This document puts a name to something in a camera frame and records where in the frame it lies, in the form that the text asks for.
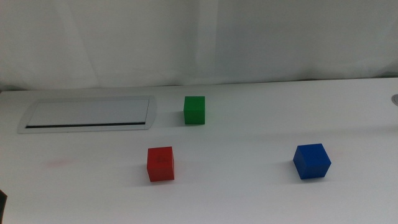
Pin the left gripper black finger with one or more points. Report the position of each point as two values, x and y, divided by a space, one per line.
2 203

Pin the red cube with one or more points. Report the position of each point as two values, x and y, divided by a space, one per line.
160 165

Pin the green cube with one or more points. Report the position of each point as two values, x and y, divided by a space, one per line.
194 110

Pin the blue cube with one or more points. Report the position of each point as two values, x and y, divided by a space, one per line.
312 161

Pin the white cloth backdrop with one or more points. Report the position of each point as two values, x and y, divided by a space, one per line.
124 40

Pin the grey round table grommet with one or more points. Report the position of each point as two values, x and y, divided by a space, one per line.
395 100

